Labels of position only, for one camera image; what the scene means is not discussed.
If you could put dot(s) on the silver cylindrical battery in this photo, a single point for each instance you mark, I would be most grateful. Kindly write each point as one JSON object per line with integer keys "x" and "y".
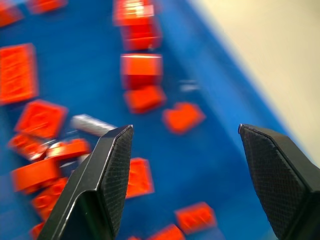
{"x": 92, "y": 125}
{"x": 189, "y": 85}

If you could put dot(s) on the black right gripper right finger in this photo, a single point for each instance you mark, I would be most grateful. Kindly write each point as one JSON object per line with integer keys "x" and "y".
{"x": 282, "y": 185}

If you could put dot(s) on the red building brick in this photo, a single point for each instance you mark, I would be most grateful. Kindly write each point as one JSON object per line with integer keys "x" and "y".
{"x": 48, "y": 200}
{"x": 142, "y": 37}
{"x": 141, "y": 70}
{"x": 70, "y": 148}
{"x": 37, "y": 231}
{"x": 135, "y": 12}
{"x": 46, "y": 5}
{"x": 35, "y": 175}
{"x": 8, "y": 15}
{"x": 140, "y": 178}
{"x": 183, "y": 117}
{"x": 41, "y": 118}
{"x": 145, "y": 98}
{"x": 196, "y": 217}
{"x": 26, "y": 146}
{"x": 167, "y": 233}

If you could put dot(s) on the large red building plate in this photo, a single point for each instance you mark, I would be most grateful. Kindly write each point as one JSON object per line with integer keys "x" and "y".
{"x": 17, "y": 73}

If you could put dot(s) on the blue plastic bin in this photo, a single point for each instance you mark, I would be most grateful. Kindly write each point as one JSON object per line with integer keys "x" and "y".
{"x": 87, "y": 75}

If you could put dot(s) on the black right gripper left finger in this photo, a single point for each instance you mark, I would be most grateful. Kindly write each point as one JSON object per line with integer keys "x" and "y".
{"x": 85, "y": 200}

